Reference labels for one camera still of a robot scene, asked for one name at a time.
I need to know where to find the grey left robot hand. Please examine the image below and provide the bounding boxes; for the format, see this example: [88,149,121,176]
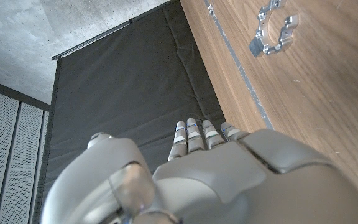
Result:
[40,117,358,224]

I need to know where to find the grey tape outline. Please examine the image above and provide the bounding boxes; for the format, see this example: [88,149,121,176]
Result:
[203,0,275,130]

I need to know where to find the black backdrop curtain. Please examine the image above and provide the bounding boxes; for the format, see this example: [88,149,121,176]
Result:
[31,0,227,224]

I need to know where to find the black backdrop crossbar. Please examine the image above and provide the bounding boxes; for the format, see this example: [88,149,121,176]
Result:
[51,0,180,61]

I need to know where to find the silver metal clamp bracket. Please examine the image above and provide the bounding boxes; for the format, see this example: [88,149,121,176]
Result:
[248,0,299,58]

